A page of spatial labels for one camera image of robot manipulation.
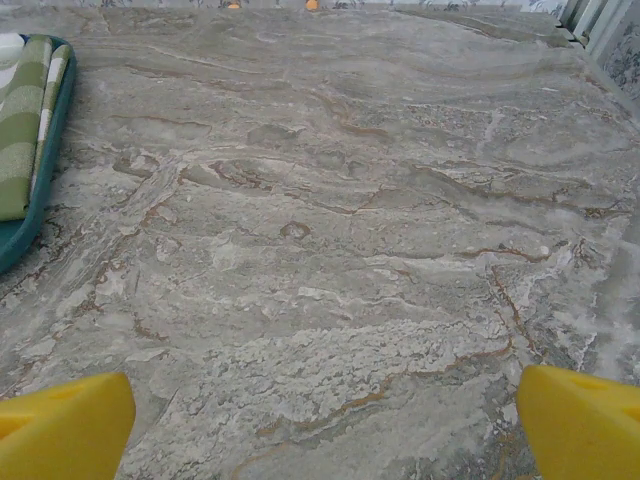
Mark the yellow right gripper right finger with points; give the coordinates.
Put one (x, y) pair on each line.
(585, 430)

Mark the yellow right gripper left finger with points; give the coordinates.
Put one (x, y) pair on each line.
(60, 430)

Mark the green checkered pouch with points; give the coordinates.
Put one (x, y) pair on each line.
(10, 245)

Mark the green white checked cloth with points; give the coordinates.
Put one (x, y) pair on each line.
(20, 125)

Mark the aluminium corner post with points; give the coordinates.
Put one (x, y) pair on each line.
(592, 30)

